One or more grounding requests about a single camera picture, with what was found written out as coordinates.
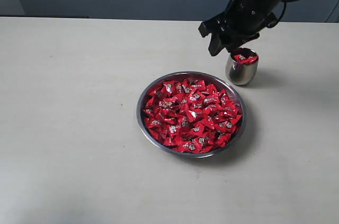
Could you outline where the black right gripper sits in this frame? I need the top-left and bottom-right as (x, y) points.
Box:
(198, 0), (291, 56)

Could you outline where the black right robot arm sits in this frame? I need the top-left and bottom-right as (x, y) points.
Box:
(198, 0), (299, 57)

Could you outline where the stainless steel cup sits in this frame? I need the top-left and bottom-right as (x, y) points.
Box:
(225, 48), (259, 86)

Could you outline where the round steel plate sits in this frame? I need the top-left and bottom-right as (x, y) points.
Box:
(136, 71), (246, 158)

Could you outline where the red wrapped candy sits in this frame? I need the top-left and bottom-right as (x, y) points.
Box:
(191, 79), (206, 91)
(163, 80), (176, 96)
(214, 121), (237, 133)
(175, 141), (197, 154)

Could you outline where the black cable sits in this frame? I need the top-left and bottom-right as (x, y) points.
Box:
(267, 0), (304, 29)

